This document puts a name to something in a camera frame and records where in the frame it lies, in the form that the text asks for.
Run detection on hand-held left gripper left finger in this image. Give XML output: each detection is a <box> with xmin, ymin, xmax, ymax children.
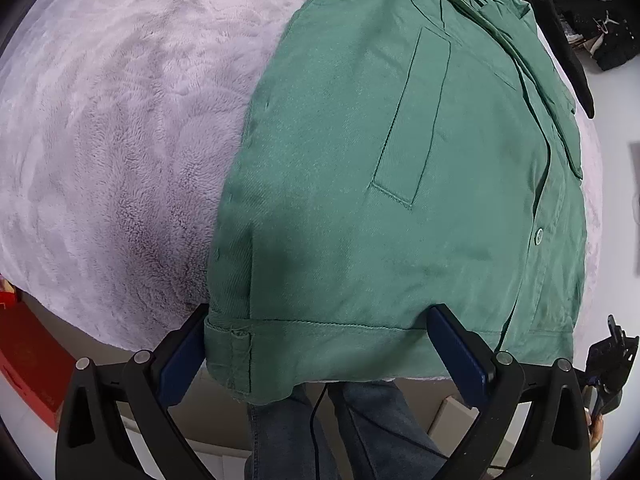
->
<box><xmin>56</xmin><ymin>304</ymin><xmax>210</xmax><ymax>480</ymax></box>

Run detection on red box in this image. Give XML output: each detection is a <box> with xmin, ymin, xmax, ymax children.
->
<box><xmin>0</xmin><ymin>280</ymin><xmax>63</xmax><ymax>432</ymax></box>

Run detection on green work jacket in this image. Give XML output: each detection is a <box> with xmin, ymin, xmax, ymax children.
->
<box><xmin>204</xmin><ymin>0</ymin><xmax>588</xmax><ymax>406</ymax></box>

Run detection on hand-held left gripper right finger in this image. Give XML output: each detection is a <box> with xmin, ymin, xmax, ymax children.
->
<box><xmin>426</xmin><ymin>304</ymin><xmax>594</xmax><ymax>480</ymax></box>

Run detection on lavender fleece blanket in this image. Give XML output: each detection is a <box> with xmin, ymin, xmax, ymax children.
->
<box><xmin>0</xmin><ymin>0</ymin><xmax>608</xmax><ymax>383</ymax></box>

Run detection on person's blue jeans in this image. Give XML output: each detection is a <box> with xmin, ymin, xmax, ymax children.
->
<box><xmin>244</xmin><ymin>380</ymin><xmax>453</xmax><ymax>480</ymax></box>

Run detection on dark clothes pile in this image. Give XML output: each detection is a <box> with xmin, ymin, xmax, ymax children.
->
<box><xmin>550</xmin><ymin>0</ymin><xmax>640</xmax><ymax>72</ymax></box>

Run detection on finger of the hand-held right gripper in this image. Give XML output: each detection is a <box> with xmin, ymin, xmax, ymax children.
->
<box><xmin>606</xmin><ymin>314</ymin><xmax>629</xmax><ymax>348</ymax></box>

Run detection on black folded cloth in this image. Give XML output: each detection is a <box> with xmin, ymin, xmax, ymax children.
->
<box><xmin>515</xmin><ymin>0</ymin><xmax>597</xmax><ymax>120</ymax></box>

